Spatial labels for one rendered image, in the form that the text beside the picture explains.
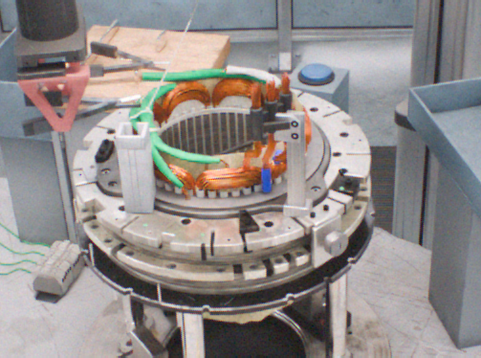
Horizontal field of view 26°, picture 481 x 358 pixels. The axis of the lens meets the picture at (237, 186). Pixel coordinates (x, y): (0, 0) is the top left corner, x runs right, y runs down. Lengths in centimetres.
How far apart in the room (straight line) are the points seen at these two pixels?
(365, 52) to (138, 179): 272
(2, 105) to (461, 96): 59
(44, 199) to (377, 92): 210
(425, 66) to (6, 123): 58
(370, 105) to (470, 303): 212
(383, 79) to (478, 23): 210
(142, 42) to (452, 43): 42
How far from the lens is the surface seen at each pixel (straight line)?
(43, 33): 100
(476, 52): 145
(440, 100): 132
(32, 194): 149
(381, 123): 327
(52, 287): 143
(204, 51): 139
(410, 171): 157
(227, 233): 100
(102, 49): 136
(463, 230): 124
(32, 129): 105
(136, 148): 99
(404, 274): 144
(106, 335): 134
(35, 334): 139
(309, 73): 137
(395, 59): 364
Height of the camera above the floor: 170
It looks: 35 degrees down
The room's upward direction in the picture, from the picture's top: 3 degrees counter-clockwise
